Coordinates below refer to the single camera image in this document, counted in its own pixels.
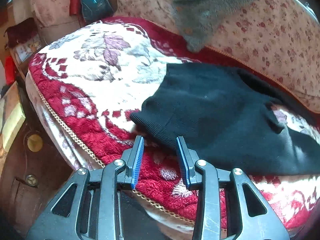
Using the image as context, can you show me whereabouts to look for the black knit pants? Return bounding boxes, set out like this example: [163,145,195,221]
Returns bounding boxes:
[130,63,319,176]

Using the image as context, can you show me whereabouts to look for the dark wooden nightstand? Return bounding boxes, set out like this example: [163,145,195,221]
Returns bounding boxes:
[1,82,72,239]

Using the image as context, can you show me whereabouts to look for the red white floral blanket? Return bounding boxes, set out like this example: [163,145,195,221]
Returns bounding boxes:
[28,17,319,233]

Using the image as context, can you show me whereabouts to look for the yellow book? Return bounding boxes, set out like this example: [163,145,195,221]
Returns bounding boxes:
[0,81,25,158]

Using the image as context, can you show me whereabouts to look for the teal plastic bag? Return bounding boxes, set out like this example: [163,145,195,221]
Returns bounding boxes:
[80,0,114,23]

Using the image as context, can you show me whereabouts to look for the floral pillow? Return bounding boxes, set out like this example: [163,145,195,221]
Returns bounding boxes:
[30,0,71,27]

